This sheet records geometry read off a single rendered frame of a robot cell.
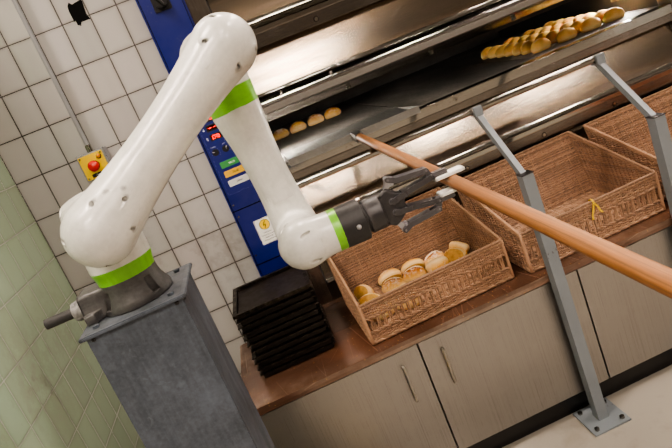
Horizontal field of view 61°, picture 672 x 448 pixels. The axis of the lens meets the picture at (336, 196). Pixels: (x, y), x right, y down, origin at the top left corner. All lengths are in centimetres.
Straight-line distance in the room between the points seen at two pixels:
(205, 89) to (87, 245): 34
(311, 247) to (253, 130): 28
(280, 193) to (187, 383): 44
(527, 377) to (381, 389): 52
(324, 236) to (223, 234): 117
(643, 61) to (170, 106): 219
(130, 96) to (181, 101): 122
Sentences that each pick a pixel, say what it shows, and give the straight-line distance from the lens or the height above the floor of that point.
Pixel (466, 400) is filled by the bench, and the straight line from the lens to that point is 214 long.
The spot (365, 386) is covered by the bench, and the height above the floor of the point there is 49.
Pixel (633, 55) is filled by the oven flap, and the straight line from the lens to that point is 282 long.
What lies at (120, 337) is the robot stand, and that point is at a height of 117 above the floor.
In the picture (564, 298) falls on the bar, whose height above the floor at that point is 50.
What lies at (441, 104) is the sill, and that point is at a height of 116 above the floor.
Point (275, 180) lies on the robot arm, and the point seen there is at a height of 131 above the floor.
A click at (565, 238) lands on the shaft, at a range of 87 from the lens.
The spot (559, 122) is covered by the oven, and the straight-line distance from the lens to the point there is 263.
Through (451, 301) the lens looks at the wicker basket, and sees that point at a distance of 203.
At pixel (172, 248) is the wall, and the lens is 234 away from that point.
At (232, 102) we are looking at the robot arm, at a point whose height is 150.
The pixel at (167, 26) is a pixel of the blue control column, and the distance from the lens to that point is 224.
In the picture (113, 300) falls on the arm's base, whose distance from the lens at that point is 126.
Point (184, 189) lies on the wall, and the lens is 228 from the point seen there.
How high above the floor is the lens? 153
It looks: 14 degrees down
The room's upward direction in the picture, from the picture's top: 22 degrees counter-clockwise
